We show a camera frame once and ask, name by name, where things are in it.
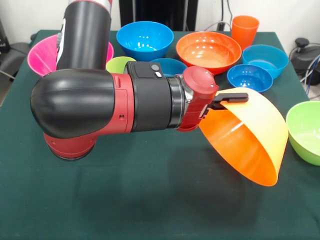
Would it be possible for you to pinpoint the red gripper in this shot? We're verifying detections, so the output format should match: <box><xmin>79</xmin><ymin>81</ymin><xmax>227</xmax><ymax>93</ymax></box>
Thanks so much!
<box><xmin>176</xmin><ymin>66</ymin><xmax>250</xmax><ymax>132</ymax></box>

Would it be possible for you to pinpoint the large light orange bowl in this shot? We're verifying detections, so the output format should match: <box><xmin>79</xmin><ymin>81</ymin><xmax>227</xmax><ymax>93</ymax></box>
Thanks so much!
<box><xmin>199</xmin><ymin>87</ymin><xmax>289</xmax><ymax>187</ymax></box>

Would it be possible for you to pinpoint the large pink bowl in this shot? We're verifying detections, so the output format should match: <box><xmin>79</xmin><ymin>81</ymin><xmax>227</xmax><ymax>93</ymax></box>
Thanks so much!
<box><xmin>26</xmin><ymin>33</ymin><xmax>115</xmax><ymax>77</ymax></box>

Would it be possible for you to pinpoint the small dark blue bowl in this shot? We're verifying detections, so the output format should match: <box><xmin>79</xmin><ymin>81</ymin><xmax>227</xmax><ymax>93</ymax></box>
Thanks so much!
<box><xmin>226</xmin><ymin>64</ymin><xmax>274</xmax><ymax>94</ymax></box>

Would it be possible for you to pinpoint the shallow red-orange bowl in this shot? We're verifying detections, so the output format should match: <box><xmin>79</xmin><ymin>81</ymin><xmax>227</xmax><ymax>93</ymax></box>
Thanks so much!
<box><xmin>175</xmin><ymin>31</ymin><xmax>243</xmax><ymax>76</ymax></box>

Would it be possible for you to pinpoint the small light blue bowl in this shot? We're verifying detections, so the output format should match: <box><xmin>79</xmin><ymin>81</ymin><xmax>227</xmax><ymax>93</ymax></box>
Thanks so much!
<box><xmin>149</xmin><ymin>57</ymin><xmax>188</xmax><ymax>78</ymax></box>
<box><xmin>241</xmin><ymin>44</ymin><xmax>290</xmax><ymax>80</ymax></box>

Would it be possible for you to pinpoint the red-orange cup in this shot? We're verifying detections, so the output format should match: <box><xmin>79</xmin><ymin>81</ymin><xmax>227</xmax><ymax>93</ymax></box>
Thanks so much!
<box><xmin>231</xmin><ymin>15</ymin><xmax>260</xmax><ymax>52</ymax></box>

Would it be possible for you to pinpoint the light green bowl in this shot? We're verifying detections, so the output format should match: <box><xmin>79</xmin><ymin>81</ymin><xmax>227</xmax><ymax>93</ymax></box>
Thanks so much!
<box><xmin>285</xmin><ymin>100</ymin><xmax>320</xmax><ymax>167</ymax></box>

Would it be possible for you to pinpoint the medium blue bowl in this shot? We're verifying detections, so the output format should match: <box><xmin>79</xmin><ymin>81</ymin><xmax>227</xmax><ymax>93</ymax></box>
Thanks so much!
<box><xmin>115</xmin><ymin>20</ymin><xmax>175</xmax><ymax>62</ymax></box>

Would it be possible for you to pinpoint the light green cup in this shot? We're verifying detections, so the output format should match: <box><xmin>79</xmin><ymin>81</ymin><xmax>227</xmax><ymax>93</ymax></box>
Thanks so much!
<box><xmin>105</xmin><ymin>56</ymin><xmax>137</xmax><ymax>75</ymax></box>

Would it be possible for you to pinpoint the dark green tablecloth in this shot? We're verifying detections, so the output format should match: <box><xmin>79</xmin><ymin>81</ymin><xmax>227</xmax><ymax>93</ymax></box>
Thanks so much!
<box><xmin>0</xmin><ymin>29</ymin><xmax>320</xmax><ymax>240</ymax></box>

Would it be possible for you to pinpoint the dark grey chair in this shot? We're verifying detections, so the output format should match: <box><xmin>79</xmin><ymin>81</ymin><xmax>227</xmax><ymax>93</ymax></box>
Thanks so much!
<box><xmin>0</xmin><ymin>41</ymin><xmax>32</xmax><ymax>76</ymax></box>

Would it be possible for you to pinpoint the tangle of floor cables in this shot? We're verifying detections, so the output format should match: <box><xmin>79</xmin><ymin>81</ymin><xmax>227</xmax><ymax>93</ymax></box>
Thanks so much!
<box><xmin>299</xmin><ymin>55</ymin><xmax>320</xmax><ymax>87</ymax></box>

